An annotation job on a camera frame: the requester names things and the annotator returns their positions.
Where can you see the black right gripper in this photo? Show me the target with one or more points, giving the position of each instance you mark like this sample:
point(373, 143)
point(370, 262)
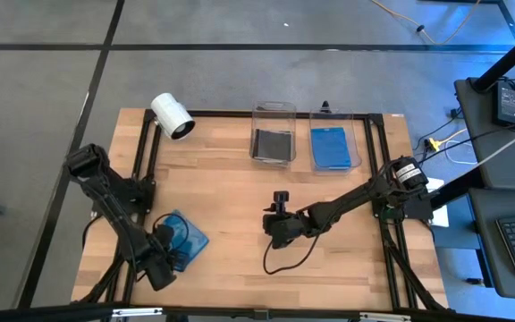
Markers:
point(284, 226)

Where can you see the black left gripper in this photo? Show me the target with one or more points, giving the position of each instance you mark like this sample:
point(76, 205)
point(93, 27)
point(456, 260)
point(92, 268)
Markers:
point(159, 270)

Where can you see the blue disc case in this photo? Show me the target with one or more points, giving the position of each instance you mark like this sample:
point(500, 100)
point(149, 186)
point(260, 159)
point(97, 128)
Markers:
point(195, 241)
point(330, 147)

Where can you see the black clear jewel case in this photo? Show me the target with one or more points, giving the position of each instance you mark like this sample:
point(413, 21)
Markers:
point(273, 145)

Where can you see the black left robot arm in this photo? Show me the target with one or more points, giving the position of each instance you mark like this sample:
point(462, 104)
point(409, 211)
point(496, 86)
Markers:
point(123, 223)

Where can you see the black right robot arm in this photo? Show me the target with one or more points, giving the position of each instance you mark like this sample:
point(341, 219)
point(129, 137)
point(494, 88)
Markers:
point(351, 201)

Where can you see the clear plastic bin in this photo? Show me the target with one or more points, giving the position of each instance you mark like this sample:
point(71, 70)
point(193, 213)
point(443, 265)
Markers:
point(357, 156)
point(273, 164)

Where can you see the small black clamp stand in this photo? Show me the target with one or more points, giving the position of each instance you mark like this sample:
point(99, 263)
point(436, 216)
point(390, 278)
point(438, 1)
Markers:
point(325, 107)

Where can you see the black crossbar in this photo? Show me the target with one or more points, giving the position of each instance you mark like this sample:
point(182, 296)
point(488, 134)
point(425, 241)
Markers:
point(38, 313)

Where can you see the white paper sheet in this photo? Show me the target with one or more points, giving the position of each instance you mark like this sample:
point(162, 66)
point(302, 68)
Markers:
point(441, 217)

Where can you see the yellow plug connector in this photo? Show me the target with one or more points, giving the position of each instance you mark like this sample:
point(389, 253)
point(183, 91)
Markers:
point(434, 144)

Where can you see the small black plug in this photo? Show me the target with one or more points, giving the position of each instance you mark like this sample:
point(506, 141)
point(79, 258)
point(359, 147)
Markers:
point(455, 112)

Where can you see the dark grey desk top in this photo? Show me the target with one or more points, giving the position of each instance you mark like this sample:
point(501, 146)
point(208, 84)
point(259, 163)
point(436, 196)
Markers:
point(492, 250)
point(476, 112)

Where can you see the white slanted rod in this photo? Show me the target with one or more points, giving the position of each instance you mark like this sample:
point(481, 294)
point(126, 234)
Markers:
point(514, 146)

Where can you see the black power adapter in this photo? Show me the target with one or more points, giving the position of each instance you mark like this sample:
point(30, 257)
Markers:
point(508, 104)

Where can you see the black slanted pole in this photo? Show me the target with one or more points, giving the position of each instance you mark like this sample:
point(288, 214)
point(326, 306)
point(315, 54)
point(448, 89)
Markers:
point(508, 58)

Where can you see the silver bracket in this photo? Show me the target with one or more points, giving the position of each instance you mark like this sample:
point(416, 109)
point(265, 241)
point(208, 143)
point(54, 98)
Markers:
point(385, 317)
point(137, 312)

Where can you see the black aluminium table frame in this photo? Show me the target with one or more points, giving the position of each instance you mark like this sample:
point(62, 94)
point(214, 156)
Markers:
point(222, 114)

